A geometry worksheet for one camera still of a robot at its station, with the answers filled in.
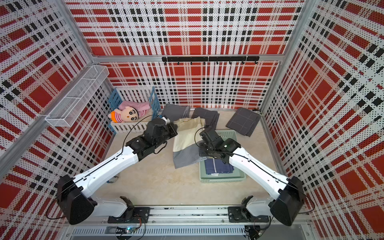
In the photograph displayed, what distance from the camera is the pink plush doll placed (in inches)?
39.5

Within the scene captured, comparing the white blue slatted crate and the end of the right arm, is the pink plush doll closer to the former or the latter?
the white blue slatted crate

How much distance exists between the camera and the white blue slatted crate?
1.02 meters
